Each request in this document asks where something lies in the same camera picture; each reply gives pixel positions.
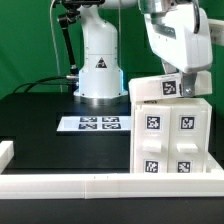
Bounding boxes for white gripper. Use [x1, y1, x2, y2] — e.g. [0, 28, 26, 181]
[143, 1, 213, 98]

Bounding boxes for white small box part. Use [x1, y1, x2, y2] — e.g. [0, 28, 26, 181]
[129, 71, 212, 103]

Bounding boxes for white cabinet body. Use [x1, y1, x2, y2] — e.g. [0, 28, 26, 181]
[130, 98, 212, 174]

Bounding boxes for white small door part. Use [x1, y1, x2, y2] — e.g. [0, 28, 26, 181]
[134, 104, 170, 173]

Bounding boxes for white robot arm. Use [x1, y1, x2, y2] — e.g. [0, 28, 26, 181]
[74, 0, 224, 104]

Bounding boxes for white flat panel with tags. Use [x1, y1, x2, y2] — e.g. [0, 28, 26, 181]
[57, 116, 131, 132]

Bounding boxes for white U-shaped fence frame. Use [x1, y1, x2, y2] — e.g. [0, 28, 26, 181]
[0, 141, 224, 199]

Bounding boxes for white hanging cable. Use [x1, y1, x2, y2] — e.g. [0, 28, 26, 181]
[49, 0, 64, 94]

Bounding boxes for black cables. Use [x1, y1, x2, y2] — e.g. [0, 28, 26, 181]
[12, 74, 80, 94]

